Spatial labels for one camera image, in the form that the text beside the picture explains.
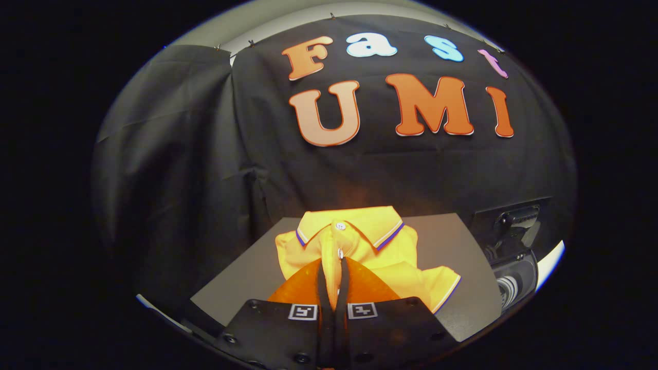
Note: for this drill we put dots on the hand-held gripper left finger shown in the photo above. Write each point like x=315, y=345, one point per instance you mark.
x=272, y=339

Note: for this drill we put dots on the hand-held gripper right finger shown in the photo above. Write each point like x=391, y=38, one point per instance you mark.
x=396, y=339

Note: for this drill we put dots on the orange polo shirt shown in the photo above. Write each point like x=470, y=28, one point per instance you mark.
x=360, y=231

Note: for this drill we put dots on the grey washing machine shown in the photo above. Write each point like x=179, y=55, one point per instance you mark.
x=514, y=277

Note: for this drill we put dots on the dark glass washing machine lid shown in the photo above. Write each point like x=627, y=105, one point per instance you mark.
x=514, y=216

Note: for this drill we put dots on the grey flat board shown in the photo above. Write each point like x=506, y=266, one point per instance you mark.
x=247, y=277

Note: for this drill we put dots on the black backdrop cloth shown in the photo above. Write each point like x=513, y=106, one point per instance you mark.
x=205, y=154

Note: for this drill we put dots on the row of black cloth clips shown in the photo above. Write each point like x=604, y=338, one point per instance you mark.
x=251, y=43

